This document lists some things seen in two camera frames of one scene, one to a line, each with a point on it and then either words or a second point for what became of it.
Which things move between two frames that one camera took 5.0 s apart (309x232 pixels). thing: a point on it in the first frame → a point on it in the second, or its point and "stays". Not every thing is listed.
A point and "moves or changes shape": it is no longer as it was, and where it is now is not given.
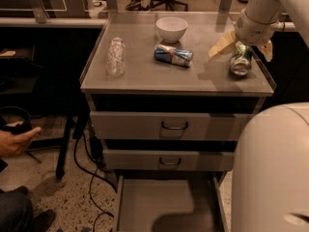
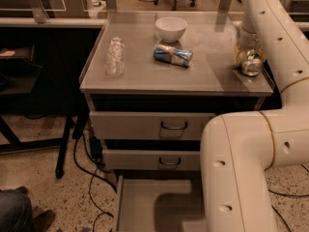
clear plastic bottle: x=116 y=58 stays
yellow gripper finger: x=227 y=40 → x=238 y=56
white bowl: x=171 y=29 stays
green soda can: x=240 y=59 moves or changes shape
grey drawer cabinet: x=168 y=115 stays
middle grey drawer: x=167 y=159 stays
